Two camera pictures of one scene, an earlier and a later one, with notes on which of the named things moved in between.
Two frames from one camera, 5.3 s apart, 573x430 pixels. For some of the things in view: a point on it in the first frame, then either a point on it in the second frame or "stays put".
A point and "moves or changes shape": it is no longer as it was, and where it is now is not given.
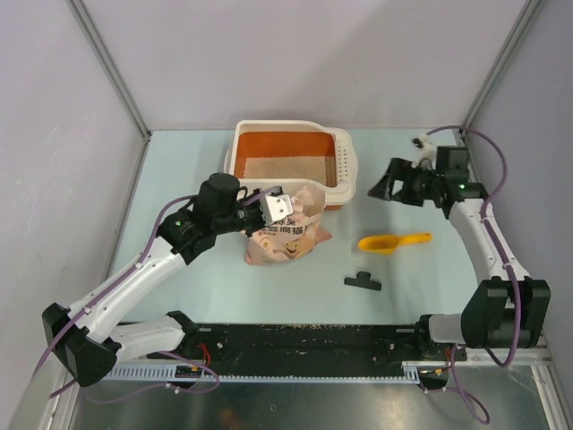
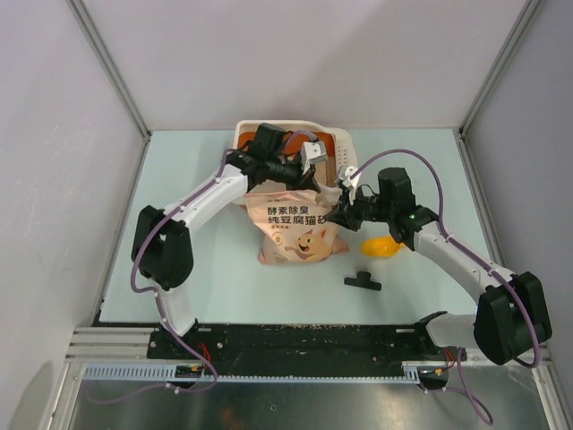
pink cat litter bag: (291, 237) moves or changes shape
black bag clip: (363, 279) stays put
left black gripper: (260, 222) → (305, 181)
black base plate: (303, 346) stays put
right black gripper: (399, 169) → (344, 217)
